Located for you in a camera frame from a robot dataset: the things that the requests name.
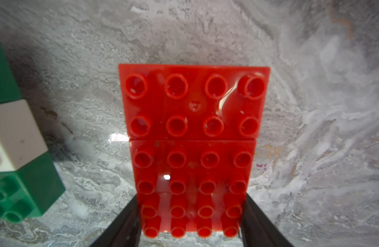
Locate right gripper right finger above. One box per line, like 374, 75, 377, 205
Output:
241, 194, 293, 247

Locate white brick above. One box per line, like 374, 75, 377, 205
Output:
0, 99, 48, 172

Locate green brick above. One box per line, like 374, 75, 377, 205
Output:
0, 45, 22, 104
0, 152, 65, 223

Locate red brick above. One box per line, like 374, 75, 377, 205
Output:
118, 64, 271, 140
137, 192, 246, 238
129, 140, 256, 195

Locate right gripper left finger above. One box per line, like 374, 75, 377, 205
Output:
91, 196, 142, 247

